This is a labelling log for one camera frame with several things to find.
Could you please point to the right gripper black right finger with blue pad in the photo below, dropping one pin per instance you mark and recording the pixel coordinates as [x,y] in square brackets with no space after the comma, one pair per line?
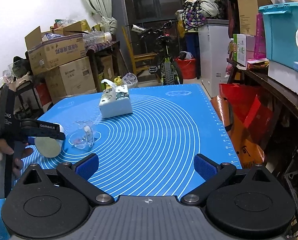
[215,176]

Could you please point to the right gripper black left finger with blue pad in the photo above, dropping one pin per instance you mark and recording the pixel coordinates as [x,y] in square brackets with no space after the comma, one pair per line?
[75,176]

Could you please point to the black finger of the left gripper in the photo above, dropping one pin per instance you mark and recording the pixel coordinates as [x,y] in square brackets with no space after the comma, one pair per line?
[37,128]

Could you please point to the white printed paper cup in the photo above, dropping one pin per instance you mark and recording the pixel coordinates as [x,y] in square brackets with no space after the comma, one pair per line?
[48,147]

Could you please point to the clear glass cup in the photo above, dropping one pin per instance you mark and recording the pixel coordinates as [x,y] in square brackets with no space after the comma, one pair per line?
[84,135]

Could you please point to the person's left hand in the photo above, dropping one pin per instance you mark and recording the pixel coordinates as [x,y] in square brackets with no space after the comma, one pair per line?
[18,163]

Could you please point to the black metal shelf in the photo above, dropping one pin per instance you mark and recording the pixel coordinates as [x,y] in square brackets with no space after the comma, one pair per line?
[31,101]

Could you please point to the red paper bag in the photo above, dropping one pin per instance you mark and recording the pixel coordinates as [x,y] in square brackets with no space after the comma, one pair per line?
[246,117]

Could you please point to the lower cardboard box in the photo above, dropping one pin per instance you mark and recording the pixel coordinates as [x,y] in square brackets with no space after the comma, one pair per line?
[70,79]

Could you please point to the blue silicone mat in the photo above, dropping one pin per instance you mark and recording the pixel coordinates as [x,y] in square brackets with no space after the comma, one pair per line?
[151,151]

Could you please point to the upper cardboard box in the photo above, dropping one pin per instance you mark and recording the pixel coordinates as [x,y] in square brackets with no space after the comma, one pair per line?
[53,48]

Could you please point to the white tissue box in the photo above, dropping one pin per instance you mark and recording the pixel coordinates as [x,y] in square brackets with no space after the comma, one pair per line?
[115,100]

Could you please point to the black bicycle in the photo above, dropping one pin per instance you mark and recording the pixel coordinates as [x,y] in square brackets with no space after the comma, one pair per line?
[163,66]

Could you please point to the red bucket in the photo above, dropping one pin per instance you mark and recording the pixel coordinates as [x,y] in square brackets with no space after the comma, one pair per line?
[187,67]

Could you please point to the wooden chair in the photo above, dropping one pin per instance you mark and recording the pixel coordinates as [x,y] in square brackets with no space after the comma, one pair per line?
[137,58]

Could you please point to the green white carton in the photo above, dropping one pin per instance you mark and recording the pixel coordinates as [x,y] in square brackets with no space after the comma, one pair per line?
[243,48]

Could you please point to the white freezer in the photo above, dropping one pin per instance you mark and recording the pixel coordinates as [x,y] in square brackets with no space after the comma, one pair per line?
[213,46]

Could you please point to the teal storage bin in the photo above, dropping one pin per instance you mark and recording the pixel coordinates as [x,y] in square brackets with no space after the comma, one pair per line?
[280,26]

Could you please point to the tall cardboard box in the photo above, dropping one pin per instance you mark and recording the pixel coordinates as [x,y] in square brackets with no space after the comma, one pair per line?
[248,10]

